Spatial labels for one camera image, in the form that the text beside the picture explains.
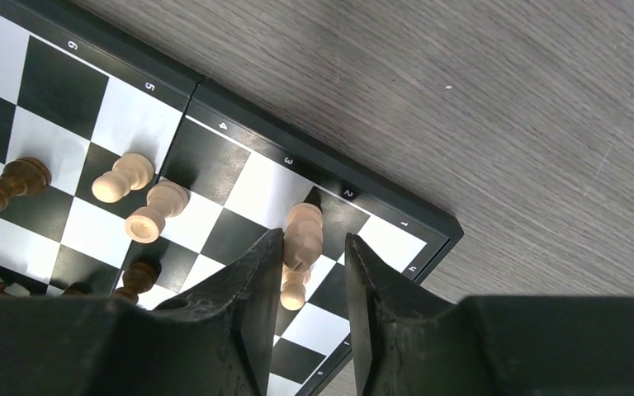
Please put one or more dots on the dark wooden rook on board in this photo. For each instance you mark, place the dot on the dark wooden rook on board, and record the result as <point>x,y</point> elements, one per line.
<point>25,176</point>

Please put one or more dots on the light wooden rook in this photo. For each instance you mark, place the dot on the light wooden rook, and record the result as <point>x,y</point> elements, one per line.
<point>165,200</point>

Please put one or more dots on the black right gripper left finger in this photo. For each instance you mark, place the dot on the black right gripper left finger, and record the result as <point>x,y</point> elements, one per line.
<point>215,338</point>

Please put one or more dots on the dark wooden pawn on board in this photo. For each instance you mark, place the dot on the dark wooden pawn on board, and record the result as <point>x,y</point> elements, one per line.
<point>138,278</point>

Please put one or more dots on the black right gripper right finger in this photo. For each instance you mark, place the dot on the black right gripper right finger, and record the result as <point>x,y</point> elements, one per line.
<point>408,341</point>

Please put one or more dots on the light wooden chess knight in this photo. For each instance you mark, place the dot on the light wooden chess knight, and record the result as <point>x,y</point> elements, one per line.
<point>303,244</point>

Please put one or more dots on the light wooden pawn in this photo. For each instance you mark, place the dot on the light wooden pawn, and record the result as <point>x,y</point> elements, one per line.
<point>131,172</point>

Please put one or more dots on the black white chessboard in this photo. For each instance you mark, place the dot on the black white chessboard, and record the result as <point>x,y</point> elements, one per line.
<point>77,94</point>

